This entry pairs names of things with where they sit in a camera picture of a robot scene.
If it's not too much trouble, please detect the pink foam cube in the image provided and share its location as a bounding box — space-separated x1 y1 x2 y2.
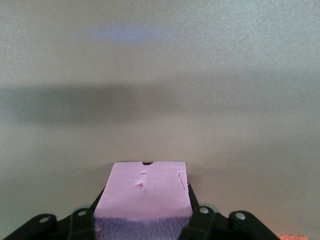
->
94 161 194 240

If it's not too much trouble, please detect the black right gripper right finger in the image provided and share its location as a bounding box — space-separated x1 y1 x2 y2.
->
179 183 280 240

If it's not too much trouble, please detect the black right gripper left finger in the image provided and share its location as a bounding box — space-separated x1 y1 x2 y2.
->
3 184 108 240

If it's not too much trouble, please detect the orange foam cube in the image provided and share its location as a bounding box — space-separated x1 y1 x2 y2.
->
277 233 308 240

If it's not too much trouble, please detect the brown table cover sheet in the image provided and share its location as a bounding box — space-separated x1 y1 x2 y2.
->
0 0 320 240

